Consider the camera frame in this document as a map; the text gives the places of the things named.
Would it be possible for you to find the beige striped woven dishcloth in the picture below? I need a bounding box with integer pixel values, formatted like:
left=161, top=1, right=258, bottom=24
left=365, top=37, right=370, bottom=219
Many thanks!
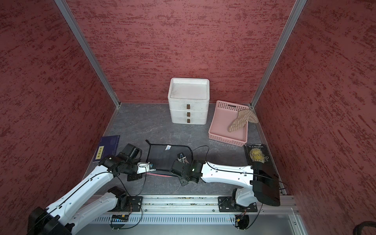
left=228, top=109, right=259, bottom=132

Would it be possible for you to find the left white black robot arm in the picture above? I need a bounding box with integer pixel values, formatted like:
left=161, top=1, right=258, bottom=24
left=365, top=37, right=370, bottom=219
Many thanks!
left=27, top=144, right=150, bottom=235

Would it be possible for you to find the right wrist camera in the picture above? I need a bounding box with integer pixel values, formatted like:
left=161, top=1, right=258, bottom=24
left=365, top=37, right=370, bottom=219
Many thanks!
left=177, top=153, right=189, bottom=164

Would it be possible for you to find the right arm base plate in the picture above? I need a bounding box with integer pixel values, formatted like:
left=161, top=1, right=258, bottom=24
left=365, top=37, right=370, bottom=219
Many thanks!
left=218, top=196, right=258, bottom=212

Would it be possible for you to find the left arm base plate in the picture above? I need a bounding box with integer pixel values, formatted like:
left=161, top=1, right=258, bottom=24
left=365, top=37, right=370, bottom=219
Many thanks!
left=112, top=196, right=143, bottom=213

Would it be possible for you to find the pink grey dishcloth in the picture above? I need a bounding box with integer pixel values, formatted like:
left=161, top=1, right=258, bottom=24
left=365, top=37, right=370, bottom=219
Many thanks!
left=146, top=140, right=193, bottom=177

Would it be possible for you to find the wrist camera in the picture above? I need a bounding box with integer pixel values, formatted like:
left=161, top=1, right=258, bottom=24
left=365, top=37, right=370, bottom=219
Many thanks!
left=177, top=153, right=189, bottom=164
left=137, top=163, right=156, bottom=174

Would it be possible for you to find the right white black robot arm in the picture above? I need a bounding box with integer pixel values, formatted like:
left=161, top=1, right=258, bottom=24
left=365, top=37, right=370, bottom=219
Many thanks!
left=170, top=160, right=281, bottom=207

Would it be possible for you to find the black book gold cover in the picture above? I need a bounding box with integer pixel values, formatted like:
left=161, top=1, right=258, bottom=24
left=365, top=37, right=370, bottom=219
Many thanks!
left=243, top=144, right=278, bottom=177

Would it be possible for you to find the white three-drawer storage box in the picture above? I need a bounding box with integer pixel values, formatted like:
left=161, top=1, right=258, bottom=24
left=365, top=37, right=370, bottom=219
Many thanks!
left=167, top=77, right=210, bottom=125

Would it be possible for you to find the blue book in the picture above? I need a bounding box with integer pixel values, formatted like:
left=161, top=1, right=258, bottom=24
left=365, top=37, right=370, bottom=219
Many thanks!
left=93, top=135, right=120, bottom=163

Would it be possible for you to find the aluminium front rail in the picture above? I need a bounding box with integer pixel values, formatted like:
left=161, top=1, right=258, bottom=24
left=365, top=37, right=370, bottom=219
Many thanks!
left=79, top=193, right=300, bottom=215

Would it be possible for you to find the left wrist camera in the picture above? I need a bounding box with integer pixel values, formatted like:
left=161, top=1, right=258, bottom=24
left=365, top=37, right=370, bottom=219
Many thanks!
left=137, top=163, right=156, bottom=174

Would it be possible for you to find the pink plastic basket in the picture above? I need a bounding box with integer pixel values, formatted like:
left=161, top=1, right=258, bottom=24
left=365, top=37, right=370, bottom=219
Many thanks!
left=208, top=100, right=248, bottom=147

